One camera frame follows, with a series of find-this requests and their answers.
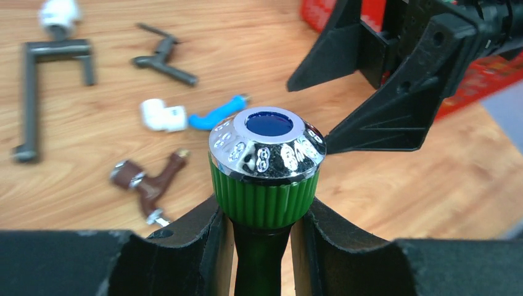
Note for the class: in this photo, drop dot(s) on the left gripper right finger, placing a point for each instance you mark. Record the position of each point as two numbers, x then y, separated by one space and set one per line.
332 256

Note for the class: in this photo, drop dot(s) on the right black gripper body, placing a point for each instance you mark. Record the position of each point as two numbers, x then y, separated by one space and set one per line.
495 30

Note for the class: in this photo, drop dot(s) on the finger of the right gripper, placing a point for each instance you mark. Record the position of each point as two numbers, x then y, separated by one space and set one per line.
398 116
335 52

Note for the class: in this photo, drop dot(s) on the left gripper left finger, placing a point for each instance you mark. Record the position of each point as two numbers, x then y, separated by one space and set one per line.
191 256

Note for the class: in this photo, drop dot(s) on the red plastic shopping basket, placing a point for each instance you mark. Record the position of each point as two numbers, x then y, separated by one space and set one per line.
483 77

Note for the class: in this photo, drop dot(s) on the green plastic faucet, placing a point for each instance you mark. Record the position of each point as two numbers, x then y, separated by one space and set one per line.
265 164

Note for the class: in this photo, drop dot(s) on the blue faucet with white elbow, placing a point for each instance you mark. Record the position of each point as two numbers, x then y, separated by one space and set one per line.
208 122

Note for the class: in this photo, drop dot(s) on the long grey faucet white elbow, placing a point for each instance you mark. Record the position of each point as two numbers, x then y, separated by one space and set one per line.
58 19

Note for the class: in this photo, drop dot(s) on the brown plastic faucet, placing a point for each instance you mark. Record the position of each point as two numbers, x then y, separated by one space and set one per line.
130 176

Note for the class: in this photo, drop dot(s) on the small dark grey faucet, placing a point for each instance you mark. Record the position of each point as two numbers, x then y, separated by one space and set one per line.
159 60

